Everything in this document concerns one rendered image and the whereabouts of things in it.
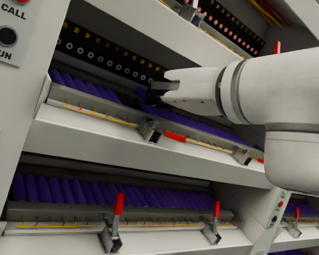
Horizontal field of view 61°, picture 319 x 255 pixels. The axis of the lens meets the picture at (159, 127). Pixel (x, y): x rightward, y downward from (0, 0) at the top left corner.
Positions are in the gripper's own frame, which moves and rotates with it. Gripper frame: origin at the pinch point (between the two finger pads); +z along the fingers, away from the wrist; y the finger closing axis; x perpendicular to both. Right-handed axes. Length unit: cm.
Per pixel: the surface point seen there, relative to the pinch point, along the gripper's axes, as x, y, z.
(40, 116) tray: 8.4, 20.2, -3.4
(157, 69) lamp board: -8.0, -4.5, 7.7
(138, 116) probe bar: 4.4, 4.3, -0.7
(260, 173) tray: 9.6, -29.8, -5.2
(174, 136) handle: 7.2, 3.9, -9.4
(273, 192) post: 13.5, -39.4, -4.4
